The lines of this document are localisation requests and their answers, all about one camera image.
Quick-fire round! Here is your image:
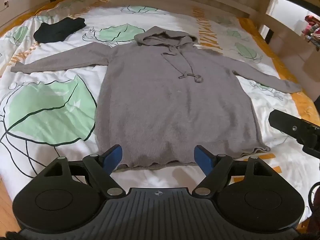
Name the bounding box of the pile of colourful clothes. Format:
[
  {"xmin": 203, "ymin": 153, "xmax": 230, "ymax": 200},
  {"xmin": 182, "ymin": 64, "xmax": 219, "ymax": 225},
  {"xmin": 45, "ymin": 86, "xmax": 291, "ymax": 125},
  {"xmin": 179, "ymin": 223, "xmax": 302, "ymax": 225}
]
[{"xmin": 303, "ymin": 15, "xmax": 320, "ymax": 48}]

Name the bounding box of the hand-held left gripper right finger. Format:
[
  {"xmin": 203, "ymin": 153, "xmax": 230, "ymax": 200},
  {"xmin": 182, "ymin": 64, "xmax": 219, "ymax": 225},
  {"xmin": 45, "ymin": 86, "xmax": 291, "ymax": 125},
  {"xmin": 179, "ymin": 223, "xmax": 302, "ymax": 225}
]
[{"xmin": 192, "ymin": 144, "xmax": 278, "ymax": 197}]

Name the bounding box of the grey knitted hoodie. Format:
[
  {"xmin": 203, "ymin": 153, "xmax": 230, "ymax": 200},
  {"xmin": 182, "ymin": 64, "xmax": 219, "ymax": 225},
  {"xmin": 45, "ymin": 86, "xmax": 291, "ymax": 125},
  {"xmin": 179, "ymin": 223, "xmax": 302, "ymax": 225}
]
[{"xmin": 10, "ymin": 26, "xmax": 303, "ymax": 172}]

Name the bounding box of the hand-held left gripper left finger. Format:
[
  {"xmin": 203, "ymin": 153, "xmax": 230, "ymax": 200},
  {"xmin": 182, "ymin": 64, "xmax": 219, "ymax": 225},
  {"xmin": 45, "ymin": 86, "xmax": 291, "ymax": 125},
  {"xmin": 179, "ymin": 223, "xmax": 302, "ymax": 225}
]
[{"xmin": 37, "ymin": 144, "xmax": 127, "ymax": 197}]

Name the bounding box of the white leaf-print quilt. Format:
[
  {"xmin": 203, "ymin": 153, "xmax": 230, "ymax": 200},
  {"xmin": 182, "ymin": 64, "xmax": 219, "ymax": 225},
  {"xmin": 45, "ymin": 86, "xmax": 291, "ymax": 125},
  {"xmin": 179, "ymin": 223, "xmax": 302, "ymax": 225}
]
[{"xmin": 0, "ymin": 0, "xmax": 318, "ymax": 220}]

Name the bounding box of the black folded cloth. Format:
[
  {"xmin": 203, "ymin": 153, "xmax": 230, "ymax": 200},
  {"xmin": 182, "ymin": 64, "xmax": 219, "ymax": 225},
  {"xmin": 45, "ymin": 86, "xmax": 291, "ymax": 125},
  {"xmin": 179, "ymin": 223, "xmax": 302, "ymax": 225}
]
[{"xmin": 34, "ymin": 17, "xmax": 86, "ymax": 43}]

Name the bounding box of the white shelf unit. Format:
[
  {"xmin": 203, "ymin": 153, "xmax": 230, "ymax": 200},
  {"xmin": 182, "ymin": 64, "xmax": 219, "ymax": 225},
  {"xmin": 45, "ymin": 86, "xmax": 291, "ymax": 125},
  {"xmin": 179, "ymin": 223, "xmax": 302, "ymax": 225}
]
[{"xmin": 259, "ymin": 0, "xmax": 320, "ymax": 64}]

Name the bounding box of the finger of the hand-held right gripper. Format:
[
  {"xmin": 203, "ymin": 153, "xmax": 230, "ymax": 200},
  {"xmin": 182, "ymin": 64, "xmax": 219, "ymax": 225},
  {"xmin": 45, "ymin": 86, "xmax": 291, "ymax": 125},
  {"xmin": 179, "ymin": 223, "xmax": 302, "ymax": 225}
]
[
  {"xmin": 269, "ymin": 109, "xmax": 320, "ymax": 145},
  {"xmin": 302, "ymin": 142, "xmax": 320, "ymax": 159}
]

